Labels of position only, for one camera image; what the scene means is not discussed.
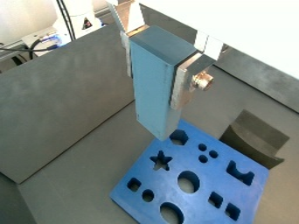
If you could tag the blue shape sorting board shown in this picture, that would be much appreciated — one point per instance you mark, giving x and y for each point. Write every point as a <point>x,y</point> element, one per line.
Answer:
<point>194,177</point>

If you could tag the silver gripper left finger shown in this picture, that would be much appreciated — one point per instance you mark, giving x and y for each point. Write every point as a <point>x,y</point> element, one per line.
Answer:
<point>130,21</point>

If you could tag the dark grey foam panel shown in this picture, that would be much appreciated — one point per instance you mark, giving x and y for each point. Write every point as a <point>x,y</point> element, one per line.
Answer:
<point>56,98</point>

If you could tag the dark grey curved block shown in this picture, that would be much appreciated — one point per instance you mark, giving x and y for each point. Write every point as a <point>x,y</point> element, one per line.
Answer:
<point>255,138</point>

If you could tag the light blue rectangular block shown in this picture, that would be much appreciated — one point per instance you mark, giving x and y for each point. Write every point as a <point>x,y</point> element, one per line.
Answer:
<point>158,52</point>

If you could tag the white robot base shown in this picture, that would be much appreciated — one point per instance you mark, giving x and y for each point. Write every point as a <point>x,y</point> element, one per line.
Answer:
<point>76,21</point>

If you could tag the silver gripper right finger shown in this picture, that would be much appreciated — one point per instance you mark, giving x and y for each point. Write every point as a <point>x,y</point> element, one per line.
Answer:
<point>192,71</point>

